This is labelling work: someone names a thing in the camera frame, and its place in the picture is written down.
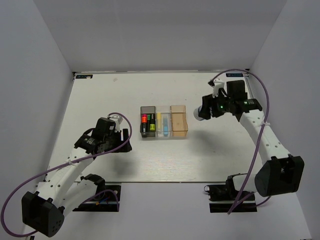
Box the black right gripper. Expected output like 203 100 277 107
198 90 233 120

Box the blue white tape roll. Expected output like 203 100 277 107
193 106 204 121

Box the orange cap black highlighter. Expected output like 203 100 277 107
141 118 148 133

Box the yellow cap black highlighter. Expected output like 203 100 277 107
149 113 156 132

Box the green cap black highlighter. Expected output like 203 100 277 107
147 114 151 131

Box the blue translucent glue stick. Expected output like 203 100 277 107
163 114 169 137

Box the yellow translucent glue stick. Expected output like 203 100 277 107
156 112 162 132

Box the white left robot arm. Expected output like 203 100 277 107
21 112 132 238

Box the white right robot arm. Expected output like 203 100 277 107
194 80 305 200

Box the orange translucent plastic container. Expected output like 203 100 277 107
170 105 188 138

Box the right blue corner label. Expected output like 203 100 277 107
225 72 244 78

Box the blue corner label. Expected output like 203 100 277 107
75 74 93 79
225 72 244 78

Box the dark grey plastic container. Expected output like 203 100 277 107
140 106 156 138

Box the clear plastic container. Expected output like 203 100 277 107
155 105 173 138

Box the left blue corner label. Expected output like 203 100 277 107
75 74 93 79

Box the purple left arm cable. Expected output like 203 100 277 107
0 111 133 236

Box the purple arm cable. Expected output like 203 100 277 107
0 111 133 236
212 68 272 215

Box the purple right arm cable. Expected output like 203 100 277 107
212 68 272 215

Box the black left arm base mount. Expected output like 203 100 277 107
73 184 122 213

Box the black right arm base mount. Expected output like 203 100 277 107
203 174 257 213

